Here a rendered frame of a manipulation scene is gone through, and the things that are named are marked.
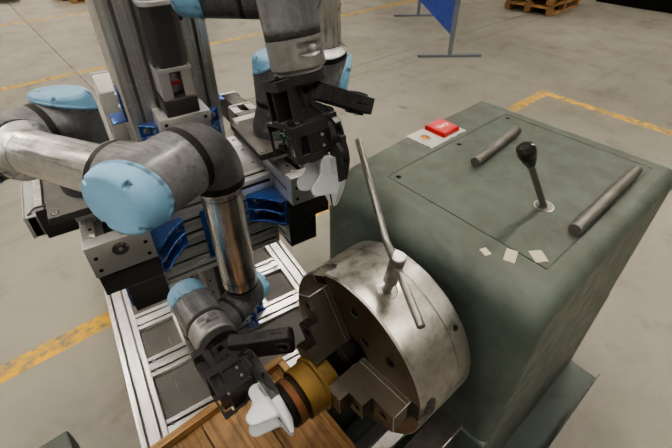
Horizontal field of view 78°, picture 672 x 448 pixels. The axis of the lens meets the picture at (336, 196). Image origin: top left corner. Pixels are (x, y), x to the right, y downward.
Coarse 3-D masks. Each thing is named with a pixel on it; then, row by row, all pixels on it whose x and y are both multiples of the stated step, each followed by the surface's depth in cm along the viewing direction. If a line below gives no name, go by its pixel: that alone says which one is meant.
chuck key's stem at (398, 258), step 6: (396, 252) 59; (402, 252) 59; (390, 258) 59; (396, 258) 58; (402, 258) 58; (390, 264) 59; (396, 264) 58; (402, 264) 59; (390, 270) 60; (384, 276) 62; (390, 276) 61; (384, 282) 62; (390, 282) 61; (396, 282) 62; (384, 288) 64; (390, 288) 63; (384, 294) 64
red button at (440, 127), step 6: (438, 120) 104; (444, 120) 104; (426, 126) 102; (432, 126) 101; (438, 126) 101; (444, 126) 101; (450, 126) 101; (456, 126) 101; (432, 132) 101; (438, 132) 100; (444, 132) 99; (450, 132) 100
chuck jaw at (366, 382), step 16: (352, 368) 68; (368, 368) 68; (336, 384) 66; (352, 384) 66; (368, 384) 66; (384, 384) 66; (336, 400) 65; (352, 400) 65; (368, 400) 64; (384, 400) 64; (400, 400) 63; (384, 416) 64; (400, 416) 62; (416, 416) 64
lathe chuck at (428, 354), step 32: (352, 256) 72; (352, 288) 64; (416, 288) 66; (352, 320) 68; (384, 320) 61; (384, 352) 64; (416, 352) 61; (448, 352) 64; (416, 384) 60; (448, 384) 65
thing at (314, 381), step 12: (300, 360) 69; (324, 360) 69; (288, 372) 67; (300, 372) 66; (312, 372) 66; (324, 372) 67; (276, 384) 66; (288, 384) 65; (300, 384) 64; (312, 384) 65; (324, 384) 65; (288, 396) 63; (300, 396) 64; (312, 396) 64; (324, 396) 65; (288, 408) 69; (300, 408) 63; (312, 408) 64; (324, 408) 66; (300, 420) 63
